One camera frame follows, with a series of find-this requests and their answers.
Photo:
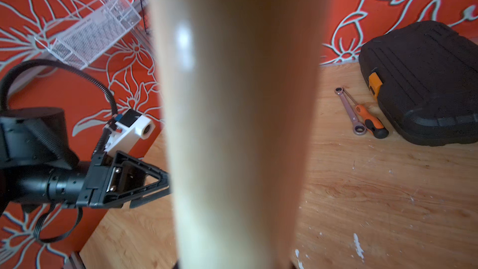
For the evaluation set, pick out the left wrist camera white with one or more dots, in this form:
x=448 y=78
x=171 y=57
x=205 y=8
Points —
x=132 y=126

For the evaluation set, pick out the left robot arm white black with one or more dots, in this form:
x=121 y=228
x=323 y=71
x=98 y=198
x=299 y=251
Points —
x=38 y=167

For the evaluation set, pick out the black plastic tool case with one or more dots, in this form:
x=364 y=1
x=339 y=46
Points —
x=425 y=79

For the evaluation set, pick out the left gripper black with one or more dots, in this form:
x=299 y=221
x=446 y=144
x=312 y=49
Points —
x=111 y=182

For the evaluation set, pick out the silver ratchet wrench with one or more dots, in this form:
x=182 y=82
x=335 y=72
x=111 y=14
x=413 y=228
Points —
x=358 y=128

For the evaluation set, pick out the orange black screwdriver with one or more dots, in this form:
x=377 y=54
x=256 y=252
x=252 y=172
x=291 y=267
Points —
x=372 y=123

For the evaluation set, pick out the white mesh basket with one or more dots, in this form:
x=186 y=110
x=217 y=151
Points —
x=84 y=35

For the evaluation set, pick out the wooden handle claw hammer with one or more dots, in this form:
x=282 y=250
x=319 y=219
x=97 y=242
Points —
x=239 y=82

